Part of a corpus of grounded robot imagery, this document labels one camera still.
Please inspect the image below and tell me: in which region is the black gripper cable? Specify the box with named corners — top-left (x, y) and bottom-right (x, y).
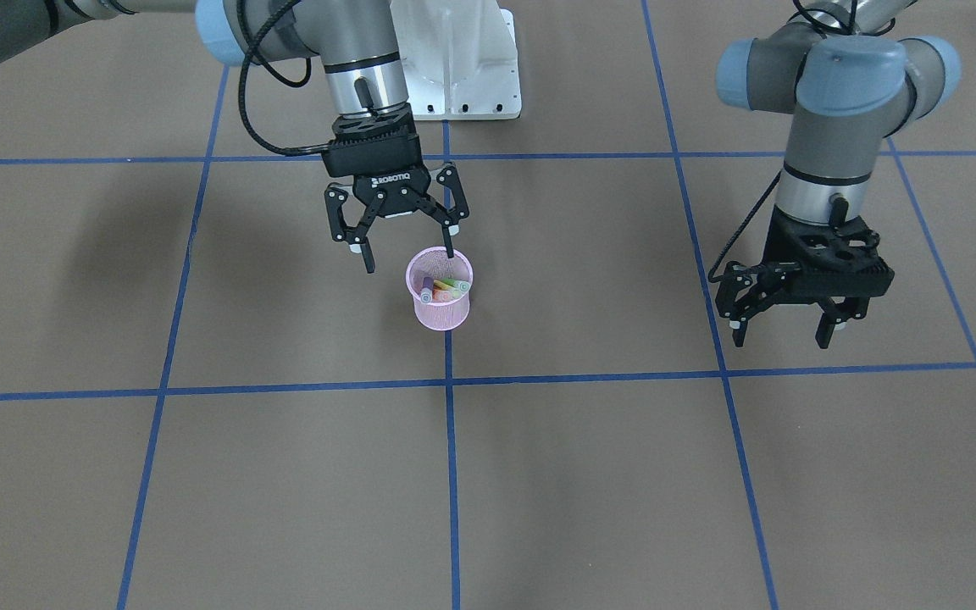
top-left (238, 0), bottom-right (336, 158)
top-left (707, 169), bottom-right (784, 285)

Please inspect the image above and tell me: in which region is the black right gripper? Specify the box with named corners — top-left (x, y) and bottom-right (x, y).
top-left (322, 102), bottom-right (471, 274)

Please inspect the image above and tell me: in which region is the yellow marker pen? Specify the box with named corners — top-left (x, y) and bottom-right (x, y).
top-left (432, 280), bottom-right (463, 302)

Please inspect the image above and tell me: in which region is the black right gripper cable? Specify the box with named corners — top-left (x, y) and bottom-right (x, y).
top-left (238, 0), bottom-right (336, 158)

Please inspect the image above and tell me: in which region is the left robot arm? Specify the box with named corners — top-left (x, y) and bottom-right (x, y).
top-left (707, 1), bottom-right (962, 348)

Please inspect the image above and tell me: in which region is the pink mesh pen holder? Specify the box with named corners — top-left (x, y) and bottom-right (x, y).
top-left (406, 247), bottom-right (474, 331)

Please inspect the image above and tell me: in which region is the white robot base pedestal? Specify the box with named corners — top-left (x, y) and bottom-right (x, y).
top-left (390, 1), bottom-right (523, 121)

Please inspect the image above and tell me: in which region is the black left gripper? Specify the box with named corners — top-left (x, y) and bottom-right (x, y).
top-left (715, 209), bottom-right (895, 350)

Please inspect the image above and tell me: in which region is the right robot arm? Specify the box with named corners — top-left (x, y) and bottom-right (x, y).
top-left (0, 1), bottom-right (469, 273)

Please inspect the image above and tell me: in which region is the purple marker pen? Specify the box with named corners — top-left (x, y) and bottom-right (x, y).
top-left (419, 275), bottom-right (436, 302)

